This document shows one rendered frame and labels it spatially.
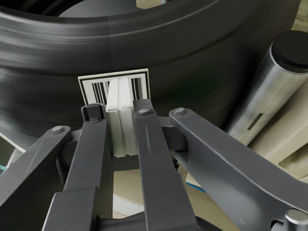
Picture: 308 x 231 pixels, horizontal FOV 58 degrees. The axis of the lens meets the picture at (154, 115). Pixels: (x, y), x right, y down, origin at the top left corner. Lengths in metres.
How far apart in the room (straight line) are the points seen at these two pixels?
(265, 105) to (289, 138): 0.05
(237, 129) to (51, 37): 0.26
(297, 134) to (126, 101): 0.21
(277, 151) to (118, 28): 0.23
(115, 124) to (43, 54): 0.14
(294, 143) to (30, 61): 0.28
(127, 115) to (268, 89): 0.18
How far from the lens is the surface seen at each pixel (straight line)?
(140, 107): 0.17
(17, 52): 0.29
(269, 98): 0.31
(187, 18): 0.28
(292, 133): 0.33
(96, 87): 0.25
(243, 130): 0.39
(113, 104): 0.16
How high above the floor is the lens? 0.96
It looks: 9 degrees up
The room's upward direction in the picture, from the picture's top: 71 degrees counter-clockwise
